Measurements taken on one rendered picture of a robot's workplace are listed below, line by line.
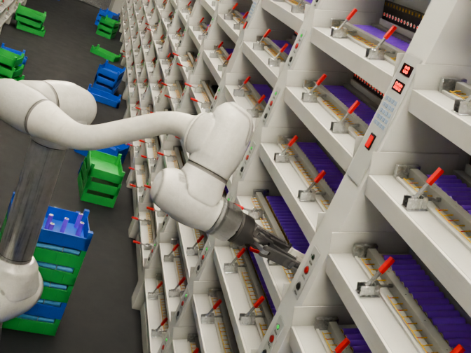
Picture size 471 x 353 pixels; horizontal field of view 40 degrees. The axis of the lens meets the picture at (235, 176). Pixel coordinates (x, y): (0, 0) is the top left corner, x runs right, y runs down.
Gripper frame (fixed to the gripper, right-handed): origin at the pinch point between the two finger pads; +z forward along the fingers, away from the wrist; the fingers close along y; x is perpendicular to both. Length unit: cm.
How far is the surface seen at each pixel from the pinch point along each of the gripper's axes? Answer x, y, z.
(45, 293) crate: 90, 90, -28
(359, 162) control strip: -29.2, -10.8, -10.2
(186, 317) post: 55, 54, 9
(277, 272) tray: 7.6, 6.8, 0.0
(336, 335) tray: 2.8, -23.4, 3.6
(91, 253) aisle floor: 104, 165, -3
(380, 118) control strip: -39.0, -10.8, -12.3
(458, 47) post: -59, -16, -11
